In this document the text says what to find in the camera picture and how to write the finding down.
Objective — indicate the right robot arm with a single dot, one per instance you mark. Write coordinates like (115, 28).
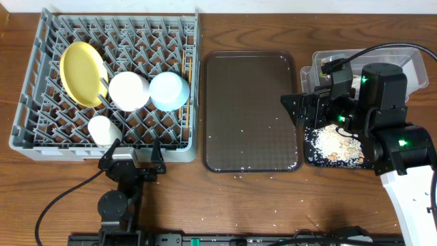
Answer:
(401, 153)

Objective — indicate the clear plastic bin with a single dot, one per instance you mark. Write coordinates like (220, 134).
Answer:
(409, 59)

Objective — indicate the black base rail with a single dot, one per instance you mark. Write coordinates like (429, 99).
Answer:
(303, 236)

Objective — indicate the rice and food scraps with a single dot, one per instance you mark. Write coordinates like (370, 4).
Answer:
(336, 145)

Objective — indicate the pink white bowl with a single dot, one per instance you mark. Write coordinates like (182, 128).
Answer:
(129, 91)

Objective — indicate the dark brown serving tray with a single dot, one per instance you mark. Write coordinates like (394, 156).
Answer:
(246, 129)

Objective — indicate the white paper cup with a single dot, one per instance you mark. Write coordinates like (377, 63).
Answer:
(103, 131)

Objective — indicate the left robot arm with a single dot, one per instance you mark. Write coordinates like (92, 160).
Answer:
(119, 209)

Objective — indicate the grey plastic dish rack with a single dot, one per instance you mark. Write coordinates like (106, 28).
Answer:
(50, 126)

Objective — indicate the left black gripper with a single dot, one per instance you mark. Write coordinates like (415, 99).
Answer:
(129, 169)

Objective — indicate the black rectangular waste tray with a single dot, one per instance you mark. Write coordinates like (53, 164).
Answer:
(314, 150)

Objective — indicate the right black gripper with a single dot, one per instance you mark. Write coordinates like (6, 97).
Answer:
(319, 102)

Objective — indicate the yellow round plate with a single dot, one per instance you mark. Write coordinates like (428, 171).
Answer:
(81, 70)

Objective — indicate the white paper napkin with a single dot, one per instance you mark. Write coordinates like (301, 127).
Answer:
(356, 82)

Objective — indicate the light blue bowl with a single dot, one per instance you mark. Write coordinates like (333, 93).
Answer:
(168, 91)

